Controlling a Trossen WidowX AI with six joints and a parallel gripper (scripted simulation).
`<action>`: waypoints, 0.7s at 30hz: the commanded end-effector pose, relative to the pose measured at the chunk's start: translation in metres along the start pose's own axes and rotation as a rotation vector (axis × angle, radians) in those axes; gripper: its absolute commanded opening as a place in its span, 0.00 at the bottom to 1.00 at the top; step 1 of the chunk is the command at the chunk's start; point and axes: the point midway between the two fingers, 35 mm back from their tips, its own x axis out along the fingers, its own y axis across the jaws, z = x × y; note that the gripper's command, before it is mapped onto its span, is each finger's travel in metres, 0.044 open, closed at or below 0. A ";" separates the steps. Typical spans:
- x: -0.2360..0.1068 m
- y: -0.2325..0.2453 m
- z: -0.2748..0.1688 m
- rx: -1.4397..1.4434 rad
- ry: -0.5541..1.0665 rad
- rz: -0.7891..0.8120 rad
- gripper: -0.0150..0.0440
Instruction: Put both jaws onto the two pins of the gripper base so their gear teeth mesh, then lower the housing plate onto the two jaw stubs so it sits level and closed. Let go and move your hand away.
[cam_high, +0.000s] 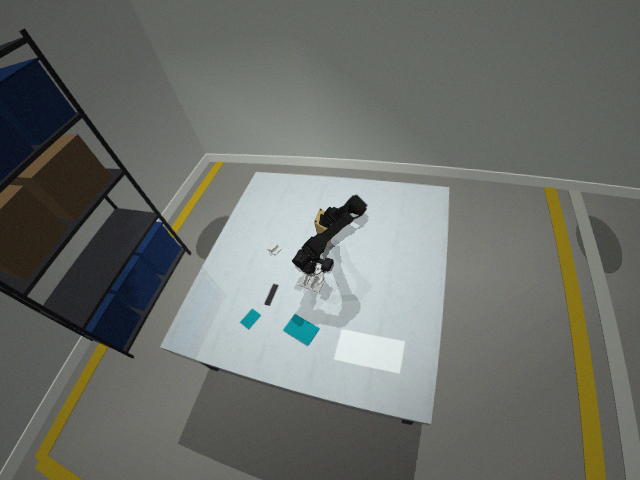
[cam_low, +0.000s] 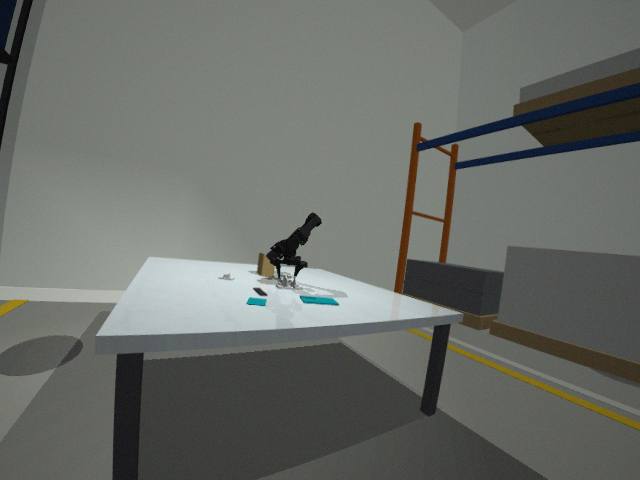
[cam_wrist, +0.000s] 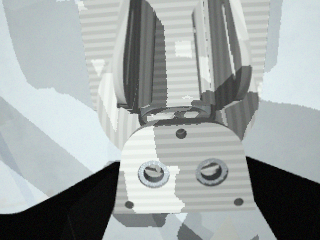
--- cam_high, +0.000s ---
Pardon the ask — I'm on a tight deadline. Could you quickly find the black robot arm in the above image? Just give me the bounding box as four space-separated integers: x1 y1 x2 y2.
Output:
292 194 368 274

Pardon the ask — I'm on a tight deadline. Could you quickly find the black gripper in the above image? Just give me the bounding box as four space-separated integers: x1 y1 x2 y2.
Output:
313 255 334 272

